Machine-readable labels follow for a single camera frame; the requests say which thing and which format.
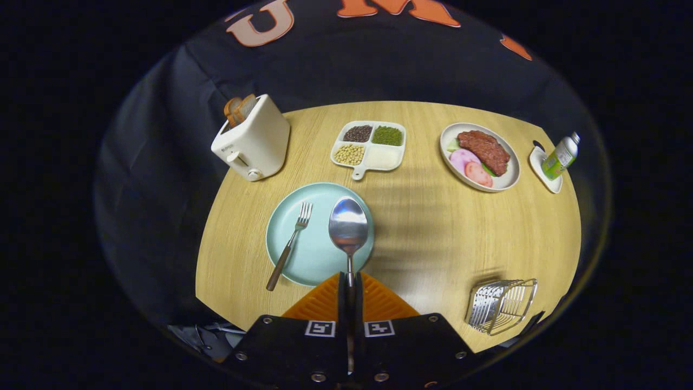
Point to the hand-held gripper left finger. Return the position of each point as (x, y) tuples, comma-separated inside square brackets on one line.
[(342, 309)]

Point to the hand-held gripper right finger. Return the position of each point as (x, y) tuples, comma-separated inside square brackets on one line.
[(358, 309)]

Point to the light teal plate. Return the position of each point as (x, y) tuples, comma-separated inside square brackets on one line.
[(314, 254)]

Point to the grey clutter under table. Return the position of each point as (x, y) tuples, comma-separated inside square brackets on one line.
[(216, 338)]

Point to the white divided dish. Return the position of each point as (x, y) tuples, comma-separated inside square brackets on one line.
[(358, 173)]

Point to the pile of white rice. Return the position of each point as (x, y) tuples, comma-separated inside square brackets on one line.
[(384, 157)]

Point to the pile of soybeans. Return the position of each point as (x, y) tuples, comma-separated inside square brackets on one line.
[(349, 154)]

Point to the pile of red beans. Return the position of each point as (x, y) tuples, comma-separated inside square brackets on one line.
[(357, 134)]

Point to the pile of green beans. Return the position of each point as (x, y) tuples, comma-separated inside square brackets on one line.
[(387, 135)]

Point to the red sausage slice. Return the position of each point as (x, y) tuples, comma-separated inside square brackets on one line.
[(479, 174)]

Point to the pink ham slice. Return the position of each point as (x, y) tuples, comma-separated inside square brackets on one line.
[(461, 160)]

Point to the white toaster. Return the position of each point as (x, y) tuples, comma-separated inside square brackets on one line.
[(260, 141)]

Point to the green lettuce leaf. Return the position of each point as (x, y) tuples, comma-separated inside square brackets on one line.
[(453, 145)]

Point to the white round food plate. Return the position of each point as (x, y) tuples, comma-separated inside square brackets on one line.
[(509, 173)]

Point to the brown steak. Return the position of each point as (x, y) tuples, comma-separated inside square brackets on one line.
[(484, 149)]

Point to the brown toast slice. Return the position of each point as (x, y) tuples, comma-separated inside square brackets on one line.
[(231, 111), (248, 105)]

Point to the small white coaster dish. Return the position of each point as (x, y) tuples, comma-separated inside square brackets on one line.
[(549, 184)]

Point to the silver green bottle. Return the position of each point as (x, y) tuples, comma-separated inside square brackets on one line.
[(557, 160)]

